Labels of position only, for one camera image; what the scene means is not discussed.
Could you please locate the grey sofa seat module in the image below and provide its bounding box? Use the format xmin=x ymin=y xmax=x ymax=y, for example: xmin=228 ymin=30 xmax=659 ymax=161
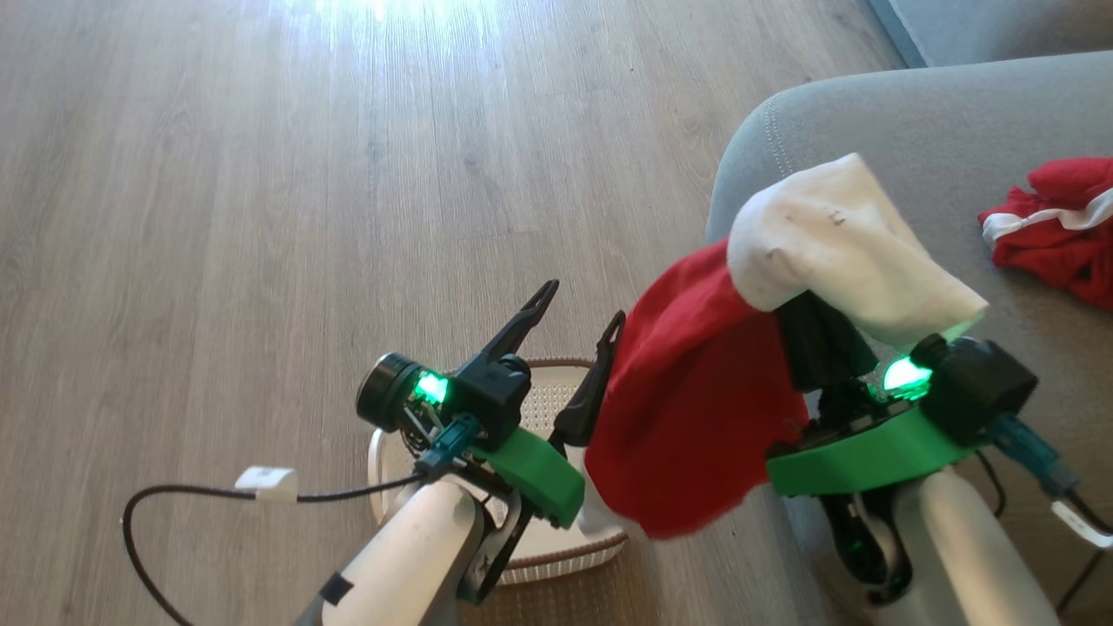
xmin=868 ymin=0 xmax=1113 ymax=70

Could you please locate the grey fabric sofa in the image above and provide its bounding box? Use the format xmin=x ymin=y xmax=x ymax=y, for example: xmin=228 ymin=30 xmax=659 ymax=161
xmin=704 ymin=50 xmax=1113 ymax=626

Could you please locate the red garment with white stripe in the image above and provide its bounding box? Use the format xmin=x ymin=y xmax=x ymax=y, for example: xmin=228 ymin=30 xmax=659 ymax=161
xmin=977 ymin=156 xmax=1113 ymax=312

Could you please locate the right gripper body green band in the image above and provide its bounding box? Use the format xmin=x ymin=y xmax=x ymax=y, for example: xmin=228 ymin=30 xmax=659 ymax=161
xmin=764 ymin=352 xmax=985 ymax=499

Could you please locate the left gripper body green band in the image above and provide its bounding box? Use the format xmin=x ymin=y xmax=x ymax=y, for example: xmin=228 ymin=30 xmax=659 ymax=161
xmin=357 ymin=351 xmax=586 ymax=530

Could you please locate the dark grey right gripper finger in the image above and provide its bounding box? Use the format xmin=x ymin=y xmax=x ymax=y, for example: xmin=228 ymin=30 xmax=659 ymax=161
xmin=774 ymin=296 xmax=837 ymax=394
xmin=807 ymin=290 xmax=880 ymax=390

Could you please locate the white perforated laundry basket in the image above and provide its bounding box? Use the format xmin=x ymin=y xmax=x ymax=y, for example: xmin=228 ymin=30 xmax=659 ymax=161
xmin=366 ymin=356 xmax=630 ymax=586

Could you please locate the white cable label tag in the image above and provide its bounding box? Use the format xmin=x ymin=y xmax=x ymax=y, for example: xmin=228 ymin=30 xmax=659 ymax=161
xmin=234 ymin=466 xmax=299 ymax=504
xmin=1050 ymin=499 xmax=1113 ymax=550

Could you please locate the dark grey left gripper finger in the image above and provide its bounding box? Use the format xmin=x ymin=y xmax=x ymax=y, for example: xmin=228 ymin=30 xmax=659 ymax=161
xmin=553 ymin=310 xmax=628 ymax=450
xmin=481 ymin=279 xmax=561 ymax=359

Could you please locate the teal plug right camera cable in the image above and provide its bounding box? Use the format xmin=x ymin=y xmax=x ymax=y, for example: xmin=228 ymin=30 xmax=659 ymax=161
xmin=990 ymin=412 xmax=1113 ymax=550

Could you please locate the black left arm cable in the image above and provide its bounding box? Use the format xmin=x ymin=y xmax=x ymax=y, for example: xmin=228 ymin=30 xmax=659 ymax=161
xmin=121 ymin=414 xmax=483 ymax=626

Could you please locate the red garment with white cuff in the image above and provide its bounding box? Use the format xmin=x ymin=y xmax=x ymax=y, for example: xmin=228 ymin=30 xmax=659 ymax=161
xmin=576 ymin=153 xmax=991 ymax=541

